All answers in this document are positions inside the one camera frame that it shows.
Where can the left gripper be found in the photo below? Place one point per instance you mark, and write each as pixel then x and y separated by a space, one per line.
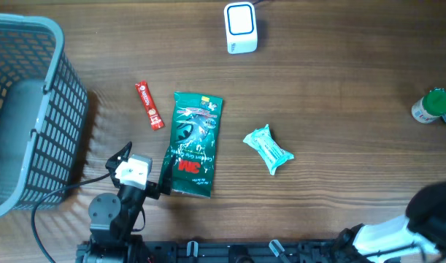
pixel 153 191

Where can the red coffee stick sachet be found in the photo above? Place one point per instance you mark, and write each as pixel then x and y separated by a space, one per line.
pixel 155 119

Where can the green 3M glove package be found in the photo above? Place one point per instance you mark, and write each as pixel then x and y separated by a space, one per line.
pixel 193 143

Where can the teal wet wipes pack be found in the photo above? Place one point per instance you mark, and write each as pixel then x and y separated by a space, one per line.
pixel 274 156

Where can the green lid jar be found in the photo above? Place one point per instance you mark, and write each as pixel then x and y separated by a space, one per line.
pixel 430 107

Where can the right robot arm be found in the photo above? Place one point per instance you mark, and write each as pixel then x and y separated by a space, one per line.
pixel 420 230

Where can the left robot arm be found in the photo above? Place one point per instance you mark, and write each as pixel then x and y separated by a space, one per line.
pixel 113 216

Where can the white barcode scanner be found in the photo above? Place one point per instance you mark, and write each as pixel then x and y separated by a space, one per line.
pixel 241 27

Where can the grey plastic mesh basket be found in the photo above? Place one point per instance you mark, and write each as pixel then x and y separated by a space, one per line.
pixel 43 108

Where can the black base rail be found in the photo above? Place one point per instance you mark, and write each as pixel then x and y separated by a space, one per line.
pixel 315 251

